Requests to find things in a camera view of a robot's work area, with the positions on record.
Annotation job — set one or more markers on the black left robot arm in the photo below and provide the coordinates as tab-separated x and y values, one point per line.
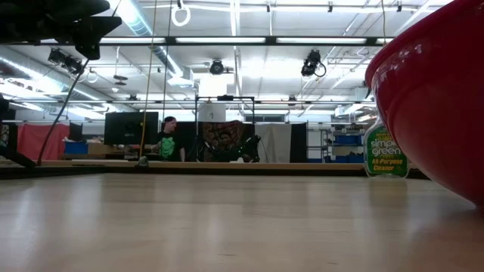
41	17

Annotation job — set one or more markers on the background black robot arm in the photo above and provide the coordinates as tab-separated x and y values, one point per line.
251	149

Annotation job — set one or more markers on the shelf rack with blue bins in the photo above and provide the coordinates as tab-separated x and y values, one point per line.
346	141

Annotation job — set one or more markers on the small black monitor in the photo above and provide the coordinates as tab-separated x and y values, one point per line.
75	131

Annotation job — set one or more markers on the large black monitor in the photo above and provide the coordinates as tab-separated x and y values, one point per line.
130	128

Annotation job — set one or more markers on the blue storage bin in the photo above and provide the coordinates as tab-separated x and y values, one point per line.
75	147

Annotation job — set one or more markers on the cardboard box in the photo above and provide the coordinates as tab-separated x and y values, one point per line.
102	148

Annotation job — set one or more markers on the red cloth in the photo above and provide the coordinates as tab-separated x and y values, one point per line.
38	141

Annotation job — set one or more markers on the person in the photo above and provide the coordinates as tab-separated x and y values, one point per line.
168	145

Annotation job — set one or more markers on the black overhead light bar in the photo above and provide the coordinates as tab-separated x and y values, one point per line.
227	41

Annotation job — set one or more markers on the black rig strut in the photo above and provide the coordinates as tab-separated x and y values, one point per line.
15	156

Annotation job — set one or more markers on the patterned tapestry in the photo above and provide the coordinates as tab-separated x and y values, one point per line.
223	128

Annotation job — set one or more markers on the wooden bench top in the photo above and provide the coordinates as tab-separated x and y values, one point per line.
227	169

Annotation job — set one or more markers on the white curtain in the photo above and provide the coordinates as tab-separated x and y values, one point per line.
274	143

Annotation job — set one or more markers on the black curtain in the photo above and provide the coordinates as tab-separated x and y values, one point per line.
298	143

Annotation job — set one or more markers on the green cleaner spray bottle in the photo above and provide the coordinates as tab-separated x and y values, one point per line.
383	155

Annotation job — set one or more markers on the large red bowl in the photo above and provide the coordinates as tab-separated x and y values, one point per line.
438	106

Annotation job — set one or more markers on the long black ceiling camera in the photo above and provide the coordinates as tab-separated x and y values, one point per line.
64	60

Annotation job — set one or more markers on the round black ceiling camera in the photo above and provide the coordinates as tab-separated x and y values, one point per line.
216	67

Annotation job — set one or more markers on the black metal frame stand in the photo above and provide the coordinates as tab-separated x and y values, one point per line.
225	97

